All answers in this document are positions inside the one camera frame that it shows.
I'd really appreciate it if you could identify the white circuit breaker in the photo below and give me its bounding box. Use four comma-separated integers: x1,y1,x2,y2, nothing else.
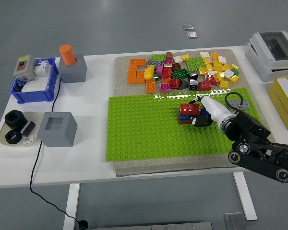
33,59,50,77

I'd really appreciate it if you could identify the grey block with square hole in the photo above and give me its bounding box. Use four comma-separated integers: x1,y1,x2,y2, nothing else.
37,112,78,147

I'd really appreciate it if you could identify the grey block with round hole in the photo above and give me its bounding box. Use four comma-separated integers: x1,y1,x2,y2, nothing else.
58,54,87,84

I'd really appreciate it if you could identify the white wall switch plate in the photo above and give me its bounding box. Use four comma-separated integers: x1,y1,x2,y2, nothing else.
21,80,47,93

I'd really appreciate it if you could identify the grey-brown foam mat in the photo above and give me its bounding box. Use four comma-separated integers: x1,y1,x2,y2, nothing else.
114,49,276,177

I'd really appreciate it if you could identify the white table leg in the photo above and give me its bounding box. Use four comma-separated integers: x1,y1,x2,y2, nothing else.
63,183,81,230
232,172,258,221

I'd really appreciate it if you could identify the long grey metal plate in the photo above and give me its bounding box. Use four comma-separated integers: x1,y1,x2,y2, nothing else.
91,221,213,230

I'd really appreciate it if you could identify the yellow cardboard box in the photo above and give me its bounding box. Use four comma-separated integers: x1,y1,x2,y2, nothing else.
268,76,288,131

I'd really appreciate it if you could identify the white distribution box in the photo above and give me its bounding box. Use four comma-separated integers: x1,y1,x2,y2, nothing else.
244,31,288,82

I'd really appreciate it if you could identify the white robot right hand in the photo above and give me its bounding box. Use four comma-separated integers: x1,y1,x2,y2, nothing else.
188,95,236,128

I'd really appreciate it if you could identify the green studded baseplate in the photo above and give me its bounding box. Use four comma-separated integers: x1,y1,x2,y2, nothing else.
105,88,264,162

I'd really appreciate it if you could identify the dark brown roll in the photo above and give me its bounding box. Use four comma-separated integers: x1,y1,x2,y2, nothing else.
20,121,36,135

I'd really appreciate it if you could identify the cream tray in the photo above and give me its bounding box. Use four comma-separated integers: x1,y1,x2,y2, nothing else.
0,111,43,147

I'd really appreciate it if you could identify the large black nut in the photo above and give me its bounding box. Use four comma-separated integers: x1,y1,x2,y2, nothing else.
4,110,26,127

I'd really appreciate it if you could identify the large red toy brick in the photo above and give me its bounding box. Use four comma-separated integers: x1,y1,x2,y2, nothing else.
179,103,202,116

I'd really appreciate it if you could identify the dark green toy brick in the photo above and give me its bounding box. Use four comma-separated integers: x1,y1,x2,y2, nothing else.
171,69,189,79

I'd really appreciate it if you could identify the black part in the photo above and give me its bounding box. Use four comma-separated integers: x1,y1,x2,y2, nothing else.
14,80,27,93

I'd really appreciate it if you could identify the orange cylinder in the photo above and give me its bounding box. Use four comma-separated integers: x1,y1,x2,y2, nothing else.
59,44,77,66

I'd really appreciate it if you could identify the grey push-button switch box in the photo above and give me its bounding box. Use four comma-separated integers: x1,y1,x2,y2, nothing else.
13,55,36,81

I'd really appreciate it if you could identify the small grey metal plate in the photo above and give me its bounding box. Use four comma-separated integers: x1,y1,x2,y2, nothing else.
224,212,245,230

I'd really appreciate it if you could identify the black cord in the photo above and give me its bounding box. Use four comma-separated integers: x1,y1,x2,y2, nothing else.
29,76,84,222

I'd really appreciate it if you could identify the small black nut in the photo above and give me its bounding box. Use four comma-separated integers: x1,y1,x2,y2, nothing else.
5,130,22,145

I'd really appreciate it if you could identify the blue plastic bin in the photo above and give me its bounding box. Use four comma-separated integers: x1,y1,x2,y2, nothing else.
9,57,60,104

